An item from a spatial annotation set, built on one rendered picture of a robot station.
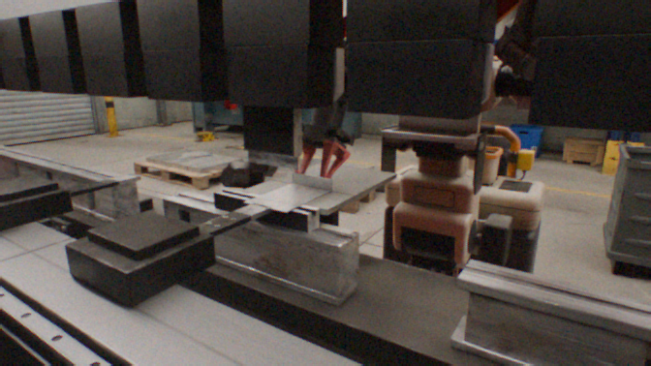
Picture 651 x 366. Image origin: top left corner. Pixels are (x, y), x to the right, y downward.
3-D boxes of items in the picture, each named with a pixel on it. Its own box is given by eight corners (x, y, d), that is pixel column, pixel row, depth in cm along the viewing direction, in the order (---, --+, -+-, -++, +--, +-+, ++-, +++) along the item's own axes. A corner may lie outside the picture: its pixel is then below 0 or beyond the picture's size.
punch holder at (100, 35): (169, 95, 81) (161, 6, 76) (130, 98, 74) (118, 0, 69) (126, 93, 88) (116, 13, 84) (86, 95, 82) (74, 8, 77)
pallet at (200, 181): (256, 174, 479) (255, 162, 475) (201, 191, 415) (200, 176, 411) (189, 161, 544) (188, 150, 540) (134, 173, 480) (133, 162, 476)
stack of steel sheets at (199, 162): (243, 162, 474) (243, 158, 472) (201, 173, 424) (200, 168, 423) (188, 152, 528) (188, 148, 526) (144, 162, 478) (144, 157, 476)
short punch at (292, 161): (302, 168, 62) (301, 105, 59) (294, 170, 60) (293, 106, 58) (253, 160, 67) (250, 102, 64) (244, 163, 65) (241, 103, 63)
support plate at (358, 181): (397, 177, 83) (397, 172, 83) (326, 215, 62) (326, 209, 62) (323, 166, 93) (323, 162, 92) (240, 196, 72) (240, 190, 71)
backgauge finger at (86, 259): (294, 225, 60) (294, 192, 58) (131, 308, 39) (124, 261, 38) (234, 209, 66) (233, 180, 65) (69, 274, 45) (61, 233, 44)
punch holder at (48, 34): (112, 92, 91) (103, 14, 87) (74, 94, 84) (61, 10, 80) (78, 90, 99) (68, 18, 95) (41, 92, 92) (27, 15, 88)
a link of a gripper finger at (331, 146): (323, 182, 68) (337, 130, 70) (289, 175, 72) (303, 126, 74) (341, 192, 74) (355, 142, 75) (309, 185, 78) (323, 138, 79)
